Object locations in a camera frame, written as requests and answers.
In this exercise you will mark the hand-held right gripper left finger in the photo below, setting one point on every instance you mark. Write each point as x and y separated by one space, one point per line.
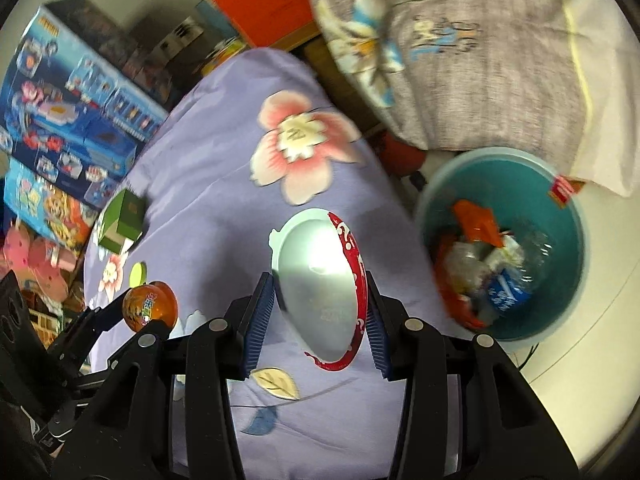
257 325

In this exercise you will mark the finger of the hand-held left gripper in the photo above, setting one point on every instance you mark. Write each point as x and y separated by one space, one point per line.
87 325

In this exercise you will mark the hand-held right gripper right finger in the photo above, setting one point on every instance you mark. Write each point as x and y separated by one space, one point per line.
377 330

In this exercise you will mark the orange printed ball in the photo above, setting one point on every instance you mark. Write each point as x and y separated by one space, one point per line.
150 305

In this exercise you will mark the white bowl with red rim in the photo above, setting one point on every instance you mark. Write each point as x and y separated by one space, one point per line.
315 285

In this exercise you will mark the clear plastic water bottle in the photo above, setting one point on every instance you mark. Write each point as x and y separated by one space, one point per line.
505 290

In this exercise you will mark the orange snack packet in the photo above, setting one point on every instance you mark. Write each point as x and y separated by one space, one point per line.
475 222

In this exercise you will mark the teal plastic bucket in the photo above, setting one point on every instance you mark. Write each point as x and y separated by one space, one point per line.
550 260

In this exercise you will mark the pink plastic toy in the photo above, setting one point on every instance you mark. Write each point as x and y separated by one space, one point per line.
35 260

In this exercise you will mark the colourful printed toy box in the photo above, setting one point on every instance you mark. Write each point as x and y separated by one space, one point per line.
50 210

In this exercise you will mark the green cardboard box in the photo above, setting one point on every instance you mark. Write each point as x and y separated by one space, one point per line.
122 212

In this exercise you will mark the purple floral blanket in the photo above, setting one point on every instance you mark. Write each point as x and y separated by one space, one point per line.
210 185

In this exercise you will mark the red round item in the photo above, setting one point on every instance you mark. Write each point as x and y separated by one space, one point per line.
400 157

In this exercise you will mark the large blue toy box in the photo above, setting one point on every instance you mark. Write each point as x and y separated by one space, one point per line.
75 125

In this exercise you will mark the red label tag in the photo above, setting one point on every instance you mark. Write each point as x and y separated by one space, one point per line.
561 192

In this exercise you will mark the red orange patterned cloth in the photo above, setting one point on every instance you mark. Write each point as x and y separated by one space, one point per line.
577 186

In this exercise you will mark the grey floral bedsheet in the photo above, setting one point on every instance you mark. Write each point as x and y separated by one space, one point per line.
475 85

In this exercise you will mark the yellow printed box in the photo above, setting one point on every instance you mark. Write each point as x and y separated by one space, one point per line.
225 52

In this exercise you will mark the dark toy box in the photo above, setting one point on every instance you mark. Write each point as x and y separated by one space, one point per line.
100 35

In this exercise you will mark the white power socket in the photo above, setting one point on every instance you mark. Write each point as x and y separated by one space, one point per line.
182 32

